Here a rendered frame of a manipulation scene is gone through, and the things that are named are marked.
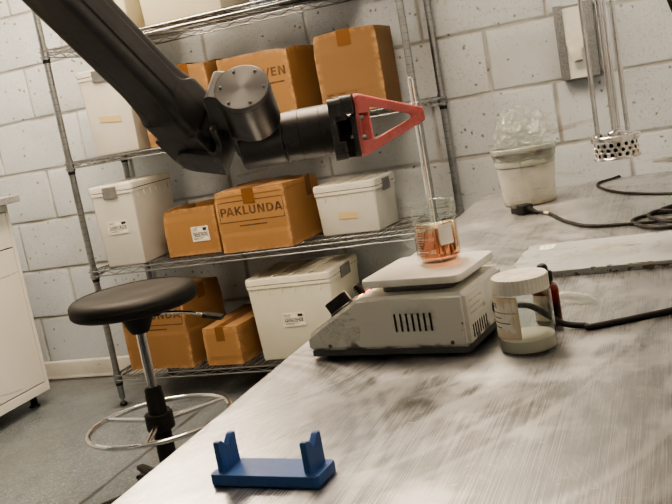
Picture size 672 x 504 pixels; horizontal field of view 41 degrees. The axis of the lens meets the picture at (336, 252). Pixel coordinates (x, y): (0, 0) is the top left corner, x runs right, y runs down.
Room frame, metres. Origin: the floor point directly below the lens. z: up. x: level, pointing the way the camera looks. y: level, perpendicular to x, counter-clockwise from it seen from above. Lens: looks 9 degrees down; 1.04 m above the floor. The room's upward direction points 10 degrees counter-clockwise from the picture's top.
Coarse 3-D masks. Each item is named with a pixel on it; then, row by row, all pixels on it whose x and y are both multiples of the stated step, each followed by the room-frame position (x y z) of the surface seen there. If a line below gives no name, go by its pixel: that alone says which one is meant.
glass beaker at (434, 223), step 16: (416, 208) 0.99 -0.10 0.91; (432, 208) 0.99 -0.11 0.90; (448, 208) 0.99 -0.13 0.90; (416, 224) 1.00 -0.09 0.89; (432, 224) 0.99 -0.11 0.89; (448, 224) 0.99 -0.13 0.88; (416, 240) 1.00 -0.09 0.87; (432, 240) 0.99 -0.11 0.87; (448, 240) 0.99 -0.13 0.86; (432, 256) 0.99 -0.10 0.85; (448, 256) 0.99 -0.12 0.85
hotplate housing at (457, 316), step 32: (384, 288) 0.99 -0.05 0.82; (416, 288) 0.97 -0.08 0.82; (448, 288) 0.95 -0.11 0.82; (480, 288) 0.96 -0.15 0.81; (352, 320) 0.99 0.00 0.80; (384, 320) 0.97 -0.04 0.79; (416, 320) 0.95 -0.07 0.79; (448, 320) 0.93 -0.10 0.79; (480, 320) 0.95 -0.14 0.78; (320, 352) 1.01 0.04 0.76; (352, 352) 0.99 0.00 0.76; (384, 352) 0.97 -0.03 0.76; (416, 352) 0.95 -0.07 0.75; (448, 352) 0.94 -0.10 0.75
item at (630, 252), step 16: (592, 240) 1.37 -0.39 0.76; (608, 240) 1.34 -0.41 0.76; (624, 240) 1.32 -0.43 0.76; (640, 240) 1.30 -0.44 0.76; (656, 240) 1.28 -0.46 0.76; (528, 256) 1.33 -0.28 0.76; (544, 256) 1.31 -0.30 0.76; (560, 256) 1.29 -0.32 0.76; (576, 256) 1.27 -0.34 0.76; (592, 256) 1.25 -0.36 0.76; (608, 256) 1.23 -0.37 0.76; (624, 256) 1.22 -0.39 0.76; (640, 256) 1.20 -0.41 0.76; (656, 256) 1.18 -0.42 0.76; (560, 272) 1.21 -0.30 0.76; (576, 272) 1.20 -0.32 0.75; (592, 272) 1.19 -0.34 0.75
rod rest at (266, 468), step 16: (224, 448) 0.70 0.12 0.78; (304, 448) 0.66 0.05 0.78; (320, 448) 0.68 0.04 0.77; (224, 464) 0.70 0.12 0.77; (240, 464) 0.71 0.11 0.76; (256, 464) 0.70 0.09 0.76; (272, 464) 0.70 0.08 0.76; (288, 464) 0.69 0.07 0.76; (304, 464) 0.66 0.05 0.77; (320, 464) 0.68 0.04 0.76; (224, 480) 0.69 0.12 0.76; (240, 480) 0.69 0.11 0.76; (256, 480) 0.68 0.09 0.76; (272, 480) 0.67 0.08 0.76; (288, 480) 0.67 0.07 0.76; (304, 480) 0.66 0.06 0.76; (320, 480) 0.66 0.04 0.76
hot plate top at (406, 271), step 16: (416, 256) 1.07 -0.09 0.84; (464, 256) 1.02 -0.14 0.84; (480, 256) 1.00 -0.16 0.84; (384, 272) 1.01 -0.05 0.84; (400, 272) 0.99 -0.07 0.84; (416, 272) 0.98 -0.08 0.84; (432, 272) 0.96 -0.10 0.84; (448, 272) 0.95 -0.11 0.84; (464, 272) 0.94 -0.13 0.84; (368, 288) 0.98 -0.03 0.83
